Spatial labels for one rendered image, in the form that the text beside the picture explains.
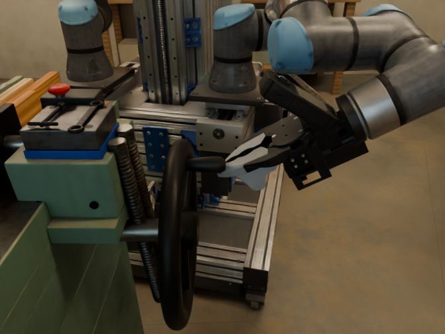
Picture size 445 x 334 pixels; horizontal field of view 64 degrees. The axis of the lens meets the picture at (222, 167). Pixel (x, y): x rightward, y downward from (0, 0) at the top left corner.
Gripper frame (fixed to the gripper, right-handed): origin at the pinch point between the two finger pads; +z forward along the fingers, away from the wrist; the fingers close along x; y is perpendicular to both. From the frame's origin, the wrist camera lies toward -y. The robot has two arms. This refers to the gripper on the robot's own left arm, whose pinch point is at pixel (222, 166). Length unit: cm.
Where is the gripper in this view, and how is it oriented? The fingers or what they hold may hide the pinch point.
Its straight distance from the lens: 53.5
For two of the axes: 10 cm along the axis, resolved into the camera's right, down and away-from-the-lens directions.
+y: 5.1, 7.2, 4.7
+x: 0.1, -5.5, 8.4
